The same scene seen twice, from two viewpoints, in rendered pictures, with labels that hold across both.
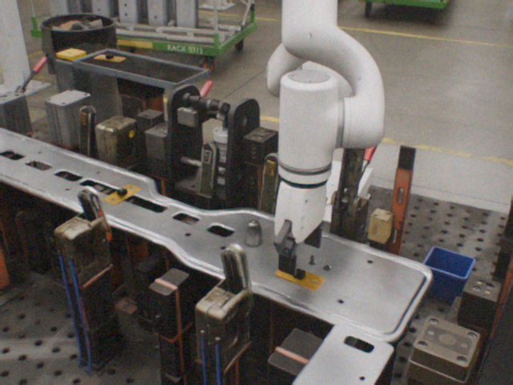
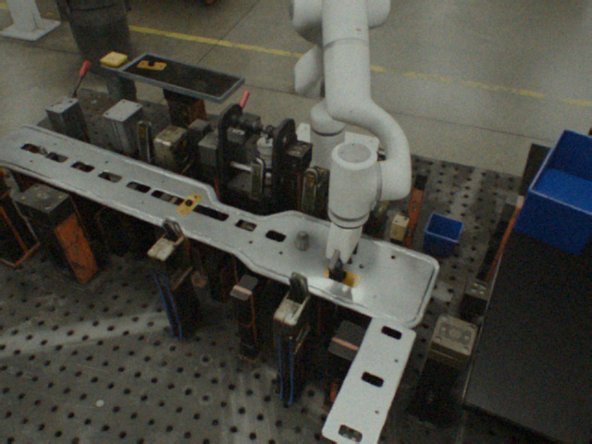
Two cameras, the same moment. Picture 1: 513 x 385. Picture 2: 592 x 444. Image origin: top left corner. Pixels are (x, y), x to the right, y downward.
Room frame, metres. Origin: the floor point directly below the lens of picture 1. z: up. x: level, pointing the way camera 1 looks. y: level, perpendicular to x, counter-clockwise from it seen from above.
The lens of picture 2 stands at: (0.07, 0.10, 1.94)
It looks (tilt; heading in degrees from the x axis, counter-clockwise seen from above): 45 degrees down; 354
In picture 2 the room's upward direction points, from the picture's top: straight up
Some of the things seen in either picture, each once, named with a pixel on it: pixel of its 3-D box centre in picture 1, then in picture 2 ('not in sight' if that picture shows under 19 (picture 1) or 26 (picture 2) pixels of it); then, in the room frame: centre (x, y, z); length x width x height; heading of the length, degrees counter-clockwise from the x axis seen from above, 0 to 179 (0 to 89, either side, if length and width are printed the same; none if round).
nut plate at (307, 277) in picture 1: (299, 274); (341, 275); (0.81, -0.08, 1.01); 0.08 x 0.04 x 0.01; 58
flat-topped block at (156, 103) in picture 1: (147, 147); (192, 139); (1.50, 0.30, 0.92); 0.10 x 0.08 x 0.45; 58
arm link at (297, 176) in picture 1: (305, 165); (349, 209); (0.81, -0.09, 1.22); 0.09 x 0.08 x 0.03; 148
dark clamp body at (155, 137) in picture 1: (171, 196); (222, 188); (1.28, 0.21, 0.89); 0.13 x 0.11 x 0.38; 148
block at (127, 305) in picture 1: (134, 249); (200, 240); (1.11, 0.28, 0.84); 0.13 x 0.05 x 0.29; 148
